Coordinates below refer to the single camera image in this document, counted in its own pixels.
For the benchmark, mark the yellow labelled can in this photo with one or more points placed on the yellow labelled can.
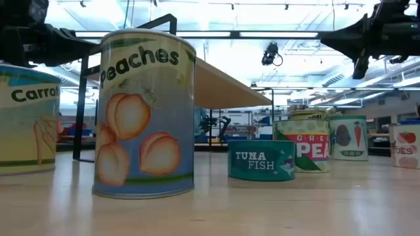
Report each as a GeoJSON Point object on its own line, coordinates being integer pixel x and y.
{"type": "Point", "coordinates": [306, 115]}

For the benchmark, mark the peaches can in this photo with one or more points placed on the peaches can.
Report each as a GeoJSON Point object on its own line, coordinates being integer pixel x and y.
{"type": "Point", "coordinates": [144, 131]}

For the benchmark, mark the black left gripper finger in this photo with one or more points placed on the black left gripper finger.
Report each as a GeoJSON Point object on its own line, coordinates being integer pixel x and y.
{"type": "Point", "coordinates": [62, 57]}
{"type": "Point", "coordinates": [75, 39]}

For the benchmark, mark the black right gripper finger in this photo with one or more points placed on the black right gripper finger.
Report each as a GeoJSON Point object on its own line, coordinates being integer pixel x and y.
{"type": "Point", "coordinates": [348, 39]}
{"type": "Point", "coordinates": [360, 67]}

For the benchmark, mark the person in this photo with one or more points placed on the person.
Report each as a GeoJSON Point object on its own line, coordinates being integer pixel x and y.
{"type": "Point", "coordinates": [200, 124]}

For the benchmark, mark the black overhead camera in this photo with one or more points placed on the black overhead camera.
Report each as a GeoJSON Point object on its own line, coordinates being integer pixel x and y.
{"type": "Point", "coordinates": [269, 54]}

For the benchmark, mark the background black robot arm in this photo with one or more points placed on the background black robot arm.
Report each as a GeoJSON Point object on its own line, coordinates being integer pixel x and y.
{"type": "Point", "coordinates": [224, 126]}

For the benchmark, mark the wooden shelf with black frame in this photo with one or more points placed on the wooden shelf with black frame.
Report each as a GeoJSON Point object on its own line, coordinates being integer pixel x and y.
{"type": "Point", "coordinates": [223, 88]}

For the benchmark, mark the white mixed vegetables can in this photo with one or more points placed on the white mixed vegetables can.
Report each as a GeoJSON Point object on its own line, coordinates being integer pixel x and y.
{"type": "Point", "coordinates": [348, 137]}

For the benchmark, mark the teal tuna fish can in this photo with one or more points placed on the teal tuna fish can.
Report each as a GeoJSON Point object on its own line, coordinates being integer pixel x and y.
{"type": "Point", "coordinates": [259, 160]}

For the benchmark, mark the white tomatoes can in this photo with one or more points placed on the white tomatoes can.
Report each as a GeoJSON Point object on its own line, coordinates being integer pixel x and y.
{"type": "Point", "coordinates": [407, 147]}

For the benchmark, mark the carrots can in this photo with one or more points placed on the carrots can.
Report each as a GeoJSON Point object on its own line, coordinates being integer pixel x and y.
{"type": "Point", "coordinates": [26, 131]}

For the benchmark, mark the green peas can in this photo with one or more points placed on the green peas can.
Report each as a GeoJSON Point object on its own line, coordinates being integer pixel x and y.
{"type": "Point", "coordinates": [311, 131]}

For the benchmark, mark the background black frame stand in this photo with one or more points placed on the background black frame stand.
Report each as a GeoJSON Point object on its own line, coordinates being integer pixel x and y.
{"type": "Point", "coordinates": [272, 105]}

